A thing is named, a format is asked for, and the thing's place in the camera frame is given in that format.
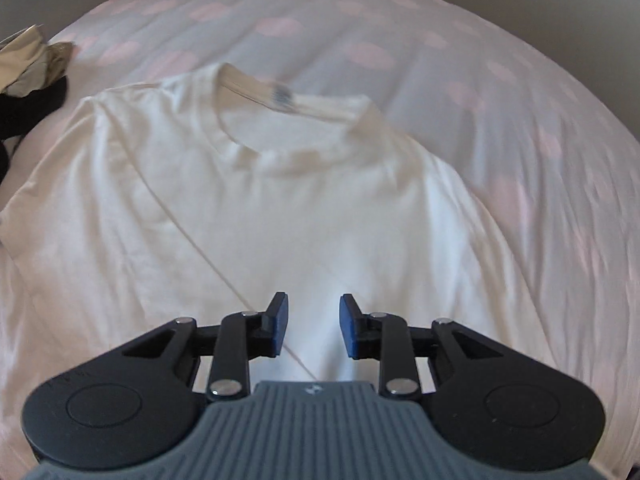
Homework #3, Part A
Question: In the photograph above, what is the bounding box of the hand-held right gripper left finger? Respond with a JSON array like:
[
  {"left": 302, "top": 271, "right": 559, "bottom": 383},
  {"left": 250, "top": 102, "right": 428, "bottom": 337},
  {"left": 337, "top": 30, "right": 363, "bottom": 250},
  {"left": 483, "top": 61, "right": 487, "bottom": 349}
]
[{"left": 119, "top": 291, "right": 290, "bottom": 403}]

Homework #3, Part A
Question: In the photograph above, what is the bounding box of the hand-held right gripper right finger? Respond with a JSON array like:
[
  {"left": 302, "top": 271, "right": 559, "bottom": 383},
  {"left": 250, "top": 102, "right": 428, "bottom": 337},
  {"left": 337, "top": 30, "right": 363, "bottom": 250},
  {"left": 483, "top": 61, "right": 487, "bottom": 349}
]
[{"left": 339, "top": 293, "right": 517, "bottom": 402}]

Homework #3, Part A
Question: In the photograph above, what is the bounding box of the white t-shirt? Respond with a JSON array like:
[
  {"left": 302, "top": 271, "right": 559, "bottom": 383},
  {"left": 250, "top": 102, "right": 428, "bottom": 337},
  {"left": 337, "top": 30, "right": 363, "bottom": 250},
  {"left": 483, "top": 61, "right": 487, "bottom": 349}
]
[{"left": 0, "top": 62, "right": 631, "bottom": 480}]

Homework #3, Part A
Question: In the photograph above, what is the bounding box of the polka dot bed sheet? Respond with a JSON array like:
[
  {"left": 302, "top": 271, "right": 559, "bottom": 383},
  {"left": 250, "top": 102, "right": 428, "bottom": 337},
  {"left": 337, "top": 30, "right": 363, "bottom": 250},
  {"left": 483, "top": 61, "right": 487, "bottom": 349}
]
[{"left": 0, "top": 0, "right": 640, "bottom": 480}]

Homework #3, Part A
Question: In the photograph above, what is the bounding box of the black garment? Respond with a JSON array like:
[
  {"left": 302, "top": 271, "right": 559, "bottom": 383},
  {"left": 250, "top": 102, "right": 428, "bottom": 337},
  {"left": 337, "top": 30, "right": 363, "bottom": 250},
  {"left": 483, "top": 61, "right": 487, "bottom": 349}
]
[{"left": 0, "top": 77, "right": 69, "bottom": 183}]

